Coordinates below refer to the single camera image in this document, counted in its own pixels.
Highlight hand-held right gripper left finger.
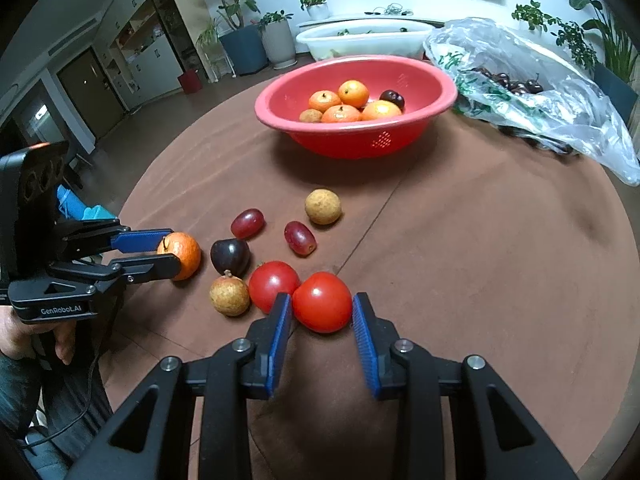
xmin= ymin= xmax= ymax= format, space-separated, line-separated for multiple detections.
xmin=65 ymin=292 xmax=293 ymax=480

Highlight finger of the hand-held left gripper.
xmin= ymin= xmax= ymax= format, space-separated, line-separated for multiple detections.
xmin=54 ymin=219 xmax=174 ymax=261
xmin=46 ymin=253 xmax=182 ymax=287

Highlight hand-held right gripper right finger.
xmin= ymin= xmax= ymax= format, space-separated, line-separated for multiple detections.
xmin=351 ymin=291 xmax=581 ymax=480

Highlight orange tangerine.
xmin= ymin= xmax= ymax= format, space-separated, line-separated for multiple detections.
xmin=308 ymin=90 xmax=342 ymax=113
xmin=320 ymin=105 xmax=362 ymax=124
xmin=156 ymin=232 xmax=202 ymax=282
xmin=361 ymin=100 xmax=403 ymax=122
xmin=338 ymin=80 xmax=370 ymax=109

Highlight red tomato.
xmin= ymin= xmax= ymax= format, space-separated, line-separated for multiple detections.
xmin=292 ymin=271 xmax=353 ymax=334
xmin=248 ymin=260 xmax=302 ymax=314

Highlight red grape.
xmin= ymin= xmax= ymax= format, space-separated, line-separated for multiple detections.
xmin=284 ymin=220 xmax=317 ymax=257
xmin=230 ymin=209 xmax=266 ymax=240

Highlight red colander bowl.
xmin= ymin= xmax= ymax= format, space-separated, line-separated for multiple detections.
xmin=254 ymin=55 xmax=458 ymax=161

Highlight person's left forearm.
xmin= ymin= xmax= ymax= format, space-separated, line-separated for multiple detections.
xmin=0 ymin=354 xmax=113 ymax=471

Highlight person's left hand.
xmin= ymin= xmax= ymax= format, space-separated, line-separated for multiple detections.
xmin=0 ymin=305 xmax=78 ymax=361

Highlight brown door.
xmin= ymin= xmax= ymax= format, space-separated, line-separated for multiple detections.
xmin=56 ymin=47 xmax=126 ymax=143

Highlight brown tablecloth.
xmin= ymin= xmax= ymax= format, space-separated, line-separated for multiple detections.
xmin=97 ymin=60 xmax=636 ymax=480

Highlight red waste bin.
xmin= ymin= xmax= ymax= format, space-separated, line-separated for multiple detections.
xmin=178 ymin=70 xmax=204 ymax=94

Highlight tall plant in blue pot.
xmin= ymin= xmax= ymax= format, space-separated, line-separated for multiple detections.
xmin=182 ymin=0 xmax=270 ymax=77

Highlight plant in ribbed white pot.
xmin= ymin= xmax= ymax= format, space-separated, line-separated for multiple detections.
xmin=256 ymin=10 xmax=297 ymax=70

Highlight white plastic basin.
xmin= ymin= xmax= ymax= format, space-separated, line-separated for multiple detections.
xmin=295 ymin=19 xmax=438 ymax=61

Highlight small plant in white pot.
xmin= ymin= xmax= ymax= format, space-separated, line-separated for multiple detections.
xmin=299 ymin=0 xmax=333 ymax=22
xmin=511 ymin=0 xmax=551 ymax=36

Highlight green leafy vegetables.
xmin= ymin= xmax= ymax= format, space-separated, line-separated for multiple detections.
xmin=336 ymin=26 xmax=411 ymax=37

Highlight pile of dark cherries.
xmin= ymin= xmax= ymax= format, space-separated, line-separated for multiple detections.
xmin=472 ymin=66 xmax=545 ymax=97

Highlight clear plastic bag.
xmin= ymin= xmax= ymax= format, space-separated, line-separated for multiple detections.
xmin=422 ymin=16 xmax=640 ymax=187

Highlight white television cabinet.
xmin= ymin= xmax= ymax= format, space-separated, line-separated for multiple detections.
xmin=297 ymin=10 xmax=446 ymax=28

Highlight dark bushy potted plant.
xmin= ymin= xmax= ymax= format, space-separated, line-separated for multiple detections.
xmin=550 ymin=20 xmax=601 ymax=68

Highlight large-leaf plant in blue pot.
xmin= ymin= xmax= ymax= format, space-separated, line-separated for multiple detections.
xmin=550 ymin=0 xmax=640 ymax=111

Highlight black cable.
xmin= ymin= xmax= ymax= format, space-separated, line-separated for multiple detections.
xmin=22 ymin=345 xmax=103 ymax=453

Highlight white wall cupboard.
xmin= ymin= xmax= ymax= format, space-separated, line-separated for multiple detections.
xmin=95 ymin=0 xmax=201 ymax=111

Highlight spider plant on wire stand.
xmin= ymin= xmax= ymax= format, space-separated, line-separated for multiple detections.
xmin=196 ymin=20 xmax=236 ymax=83

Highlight bundle of cables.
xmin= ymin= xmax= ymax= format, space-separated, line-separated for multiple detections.
xmin=366 ymin=2 xmax=415 ymax=17

